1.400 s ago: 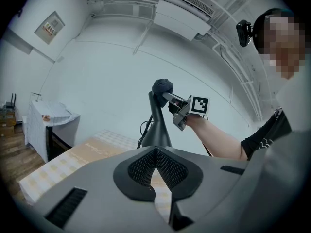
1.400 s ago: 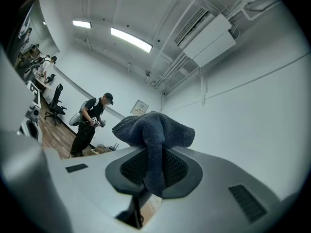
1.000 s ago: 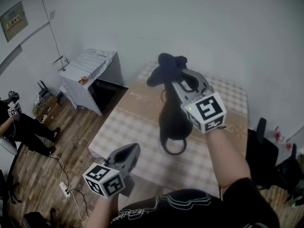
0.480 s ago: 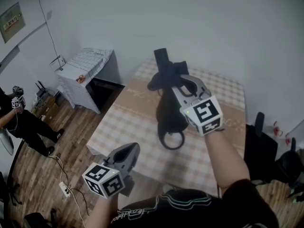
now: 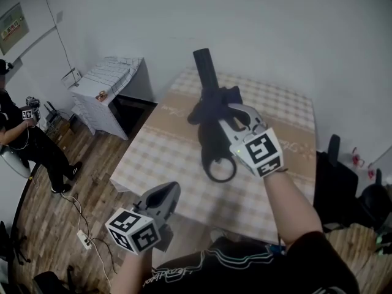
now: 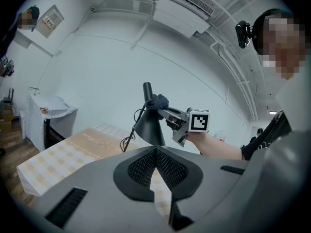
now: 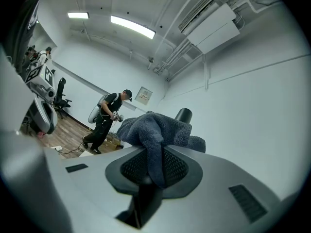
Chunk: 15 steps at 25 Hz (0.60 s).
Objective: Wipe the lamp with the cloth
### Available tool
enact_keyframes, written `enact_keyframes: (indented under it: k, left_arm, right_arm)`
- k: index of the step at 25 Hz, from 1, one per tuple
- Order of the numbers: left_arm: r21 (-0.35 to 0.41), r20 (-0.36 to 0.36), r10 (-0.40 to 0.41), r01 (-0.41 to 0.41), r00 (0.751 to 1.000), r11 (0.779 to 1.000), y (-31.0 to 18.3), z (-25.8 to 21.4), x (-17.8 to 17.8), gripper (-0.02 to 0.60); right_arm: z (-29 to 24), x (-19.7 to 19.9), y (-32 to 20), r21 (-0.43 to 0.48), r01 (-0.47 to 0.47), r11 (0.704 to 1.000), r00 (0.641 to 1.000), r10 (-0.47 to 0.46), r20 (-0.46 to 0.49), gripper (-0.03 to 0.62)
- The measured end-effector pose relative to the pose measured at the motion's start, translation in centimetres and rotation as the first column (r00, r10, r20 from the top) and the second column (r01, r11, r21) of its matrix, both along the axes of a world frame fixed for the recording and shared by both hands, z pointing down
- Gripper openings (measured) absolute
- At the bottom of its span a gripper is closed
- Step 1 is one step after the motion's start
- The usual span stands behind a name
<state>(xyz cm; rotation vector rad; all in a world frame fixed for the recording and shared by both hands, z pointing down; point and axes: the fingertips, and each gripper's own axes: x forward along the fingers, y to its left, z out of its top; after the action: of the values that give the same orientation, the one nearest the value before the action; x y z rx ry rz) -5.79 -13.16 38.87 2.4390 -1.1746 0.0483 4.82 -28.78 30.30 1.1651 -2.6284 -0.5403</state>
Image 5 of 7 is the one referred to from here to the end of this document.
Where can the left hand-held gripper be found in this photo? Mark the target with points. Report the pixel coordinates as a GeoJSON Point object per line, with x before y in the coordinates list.
{"type": "Point", "coordinates": [133, 230]}

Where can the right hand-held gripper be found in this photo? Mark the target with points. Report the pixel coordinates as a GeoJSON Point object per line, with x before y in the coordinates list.
{"type": "Point", "coordinates": [260, 152]}

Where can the dark blue wiping cloth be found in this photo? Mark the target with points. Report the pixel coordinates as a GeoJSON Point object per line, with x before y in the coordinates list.
{"type": "Point", "coordinates": [214, 103]}

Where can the black desk lamp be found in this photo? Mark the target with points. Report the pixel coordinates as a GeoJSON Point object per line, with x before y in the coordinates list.
{"type": "Point", "coordinates": [205, 66]}

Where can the person's left forearm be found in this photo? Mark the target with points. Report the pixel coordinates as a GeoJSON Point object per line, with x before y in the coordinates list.
{"type": "Point", "coordinates": [131, 274]}

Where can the person's right forearm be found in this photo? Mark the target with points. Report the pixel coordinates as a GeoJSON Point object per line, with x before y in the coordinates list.
{"type": "Point", "coordinates": [291, 207]}

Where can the table with checkered tablecloth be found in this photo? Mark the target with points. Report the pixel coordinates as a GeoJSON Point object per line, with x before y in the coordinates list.
{"type": "Point", "coordinates": [171, 152]}

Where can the white power strip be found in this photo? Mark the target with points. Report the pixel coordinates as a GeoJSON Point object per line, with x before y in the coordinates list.
{"type": "Point", "coordinates": [83, 239]}

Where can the person's black printed shirt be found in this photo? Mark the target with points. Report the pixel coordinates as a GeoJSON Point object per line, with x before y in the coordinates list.
{"type": "Point", "coordinates": [245, 271]}

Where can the copper round object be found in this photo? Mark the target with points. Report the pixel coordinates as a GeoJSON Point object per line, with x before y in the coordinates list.
{"type": "Point", "coordinates": [101, 95]}

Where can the clear water jug red cap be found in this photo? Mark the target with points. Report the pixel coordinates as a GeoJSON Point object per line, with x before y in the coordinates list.
{"type": "Point", "coordinates": [371, 172]}
{"type": "Point", "coordinates": [357, 158]}

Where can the cardboard boxes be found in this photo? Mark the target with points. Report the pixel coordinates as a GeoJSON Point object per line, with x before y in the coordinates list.
{"type": "Point", "coordinates": [61, 132]}

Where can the small cloth-covered side table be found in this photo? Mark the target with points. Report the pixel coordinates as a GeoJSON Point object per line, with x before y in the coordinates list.
{"type": "Point", "coordinates": [101, 78]}

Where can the black router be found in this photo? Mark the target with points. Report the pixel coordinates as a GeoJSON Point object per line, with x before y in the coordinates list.
{"type": "Point", "coordinates": [52, 113]}

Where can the grey chair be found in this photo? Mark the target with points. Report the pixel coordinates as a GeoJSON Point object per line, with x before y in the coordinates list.
{"type": "Point", "coordinates": [15, 164]}

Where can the black chair base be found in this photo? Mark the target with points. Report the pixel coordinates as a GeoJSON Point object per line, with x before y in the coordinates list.
{"type": "Point", "coordinates": [13, 243]}

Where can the white wall plate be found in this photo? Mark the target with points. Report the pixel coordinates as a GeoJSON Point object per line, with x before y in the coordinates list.
{"type": "Point", "coordinates": [59, 16]}

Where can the grey wall panel box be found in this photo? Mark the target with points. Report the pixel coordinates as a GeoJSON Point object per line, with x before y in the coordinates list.
{"type": "Point", "coordinates": [12, 29]}

